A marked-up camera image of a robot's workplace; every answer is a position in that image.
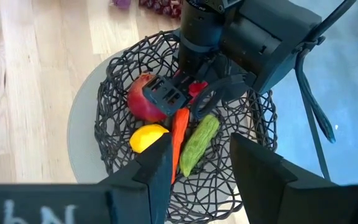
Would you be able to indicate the glossy red round fruit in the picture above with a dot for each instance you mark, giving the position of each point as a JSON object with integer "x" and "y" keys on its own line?
{"x": 197, "y": 90}

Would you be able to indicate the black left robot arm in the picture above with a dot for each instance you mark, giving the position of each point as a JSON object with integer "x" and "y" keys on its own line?
{"x": 259, "y": 37}

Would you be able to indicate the grey round placemat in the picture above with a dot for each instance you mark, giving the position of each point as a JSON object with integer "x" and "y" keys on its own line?
{"x": 82, "y": 140}

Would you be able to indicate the red pomegranate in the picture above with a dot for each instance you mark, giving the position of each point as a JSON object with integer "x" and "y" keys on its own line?
{"x": 138, "y": 102}

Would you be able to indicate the orange carrot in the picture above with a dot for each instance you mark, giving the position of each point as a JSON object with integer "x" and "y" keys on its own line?
{"x": 179, "y": 130}

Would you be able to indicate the dark red grape bunch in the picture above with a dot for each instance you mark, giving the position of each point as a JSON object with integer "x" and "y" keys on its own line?
{"x": 163, "y": 7}

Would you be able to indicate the green ridged gourd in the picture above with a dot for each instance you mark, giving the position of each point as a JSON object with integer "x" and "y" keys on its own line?
{"x": 197, "y": 146}

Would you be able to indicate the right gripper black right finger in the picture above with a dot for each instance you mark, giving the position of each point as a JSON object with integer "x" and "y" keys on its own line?
{"x": 275, "y": 193}

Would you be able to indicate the yellow lemon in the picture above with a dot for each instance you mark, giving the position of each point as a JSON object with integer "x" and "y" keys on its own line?
{"x": 146, "y": 137}

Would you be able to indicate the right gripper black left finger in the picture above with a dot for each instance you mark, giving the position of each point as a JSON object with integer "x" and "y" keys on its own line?
{"x": 120, "y": 202}

